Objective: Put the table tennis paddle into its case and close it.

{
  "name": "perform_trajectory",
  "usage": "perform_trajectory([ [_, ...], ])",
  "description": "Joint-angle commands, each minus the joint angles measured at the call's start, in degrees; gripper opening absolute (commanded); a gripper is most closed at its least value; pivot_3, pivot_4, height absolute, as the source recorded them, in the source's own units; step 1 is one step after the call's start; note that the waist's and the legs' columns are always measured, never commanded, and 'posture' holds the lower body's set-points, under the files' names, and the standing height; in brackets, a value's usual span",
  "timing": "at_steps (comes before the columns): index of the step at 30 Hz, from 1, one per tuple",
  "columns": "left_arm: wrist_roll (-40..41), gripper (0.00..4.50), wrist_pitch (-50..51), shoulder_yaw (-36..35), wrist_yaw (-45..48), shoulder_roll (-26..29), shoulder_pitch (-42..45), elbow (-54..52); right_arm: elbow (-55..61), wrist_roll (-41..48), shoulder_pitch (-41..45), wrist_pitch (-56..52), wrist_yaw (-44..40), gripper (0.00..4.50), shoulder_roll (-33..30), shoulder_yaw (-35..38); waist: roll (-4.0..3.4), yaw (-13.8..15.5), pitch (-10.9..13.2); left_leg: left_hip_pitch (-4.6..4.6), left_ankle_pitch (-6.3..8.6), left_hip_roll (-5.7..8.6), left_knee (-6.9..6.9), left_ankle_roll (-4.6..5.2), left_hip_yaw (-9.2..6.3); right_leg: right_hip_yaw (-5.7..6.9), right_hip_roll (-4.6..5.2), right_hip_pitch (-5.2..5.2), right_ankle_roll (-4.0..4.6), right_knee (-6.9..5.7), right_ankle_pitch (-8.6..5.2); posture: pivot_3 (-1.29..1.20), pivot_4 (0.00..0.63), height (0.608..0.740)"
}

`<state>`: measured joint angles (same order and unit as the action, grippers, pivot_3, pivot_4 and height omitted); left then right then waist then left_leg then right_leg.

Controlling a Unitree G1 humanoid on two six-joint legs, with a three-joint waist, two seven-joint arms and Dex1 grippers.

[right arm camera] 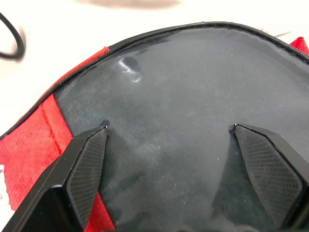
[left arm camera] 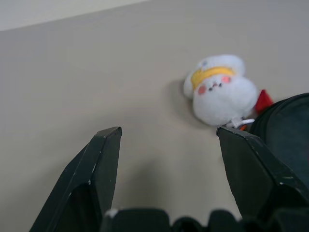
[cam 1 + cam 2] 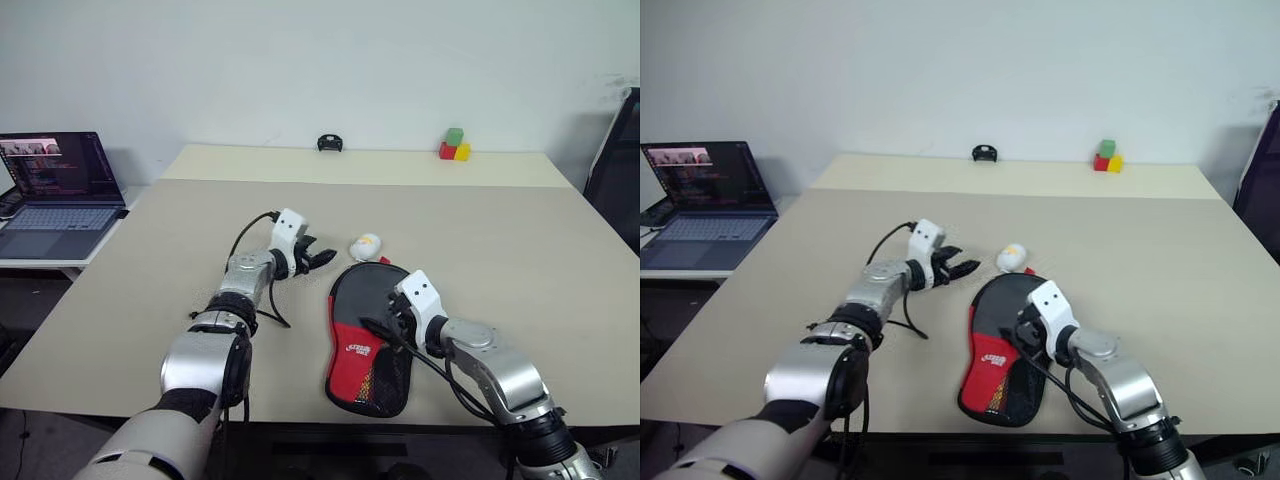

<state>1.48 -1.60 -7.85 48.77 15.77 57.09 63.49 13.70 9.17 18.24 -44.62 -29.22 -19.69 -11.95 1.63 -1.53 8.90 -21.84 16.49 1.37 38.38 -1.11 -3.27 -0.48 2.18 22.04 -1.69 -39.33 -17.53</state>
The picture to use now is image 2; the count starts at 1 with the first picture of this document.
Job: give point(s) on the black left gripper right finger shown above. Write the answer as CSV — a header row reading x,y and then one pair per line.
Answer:
x,y
253,174

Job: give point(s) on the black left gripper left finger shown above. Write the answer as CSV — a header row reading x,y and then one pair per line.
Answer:
x,y
96,169

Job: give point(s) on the black and red paddle case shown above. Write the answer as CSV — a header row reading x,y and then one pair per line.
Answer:
x,y
289,125

